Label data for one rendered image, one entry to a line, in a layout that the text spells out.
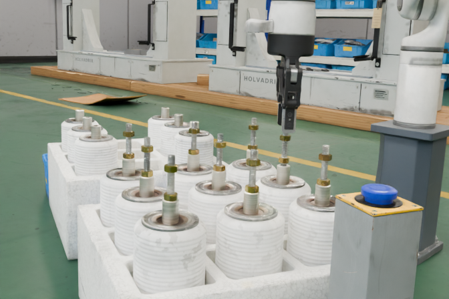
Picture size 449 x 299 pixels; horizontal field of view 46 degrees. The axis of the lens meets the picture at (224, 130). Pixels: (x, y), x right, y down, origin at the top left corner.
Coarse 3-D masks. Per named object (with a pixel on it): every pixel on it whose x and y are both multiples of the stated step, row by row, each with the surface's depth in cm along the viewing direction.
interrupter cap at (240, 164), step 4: (236, 160) 102; (240, 160) 103; (244, 160) 103; (232, 164) 100; (236, 164) 100; (240, 164) 100; (244, 164) 101; (260, 164) 101; (264, 164) 100; (268, 164) 100; (240, 168) 97; (244, 168) 97; (248, 168) 96; (260, 168) 97; (264, 168) 97; (268, 168) 98
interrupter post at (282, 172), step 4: (280, 164) 89; (280, 168) 88; (284, 168) 88; (288, 168) 88; (280, 172) 88; (284, 172) 88; (288, 172) 88; (280, 176) 88; (284, 176) 88; (288, 176) 88; (280, 180) 88; (284, 180) 88; (288, 180) 89
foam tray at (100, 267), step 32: (96, 224) 87; (96, 256) 78; (128, 256) 75; (288, 256) 77; (96, 288) 79; (128, 288) 66; (192, 288) 66; (224, 288) 67; (256, 288) 68; (288, 288) 70; (320, 288) 72
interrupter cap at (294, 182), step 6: (276, 174) 93; (264, 180) 89; (270, 180) 90; (276, 180) 91; (294, 180) 90; (300, 180) 90; (270, 186) 87; (276, 186) 86; (282, 186) 86; (288, 186) 86; (294, 186) 86; (300, 186) 87
